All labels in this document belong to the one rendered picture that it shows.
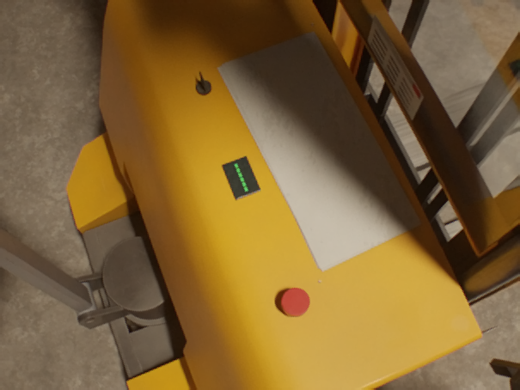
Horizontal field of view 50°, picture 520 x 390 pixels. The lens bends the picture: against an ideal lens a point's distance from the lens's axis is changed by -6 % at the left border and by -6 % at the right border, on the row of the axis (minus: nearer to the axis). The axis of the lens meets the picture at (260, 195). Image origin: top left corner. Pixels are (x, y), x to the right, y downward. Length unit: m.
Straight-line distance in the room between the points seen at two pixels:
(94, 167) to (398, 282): 0.91
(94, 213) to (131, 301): 0.29
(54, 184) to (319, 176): 1.21
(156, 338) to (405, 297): 0.75
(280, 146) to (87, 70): 1.31
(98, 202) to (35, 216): 0.47
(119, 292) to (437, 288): 0.73
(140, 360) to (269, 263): 0.68
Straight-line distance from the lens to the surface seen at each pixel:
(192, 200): 0.89
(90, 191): 1.52
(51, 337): 1.83
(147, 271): 1.32
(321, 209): 0.86
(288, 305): 0.79
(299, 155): 0.89
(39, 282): 1.09
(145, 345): 1.45
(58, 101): 2.08
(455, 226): 1.79
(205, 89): 0.93
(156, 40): 1.02
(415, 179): 1.38
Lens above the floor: 1.71
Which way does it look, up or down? 70 degrees down
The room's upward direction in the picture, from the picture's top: straight up
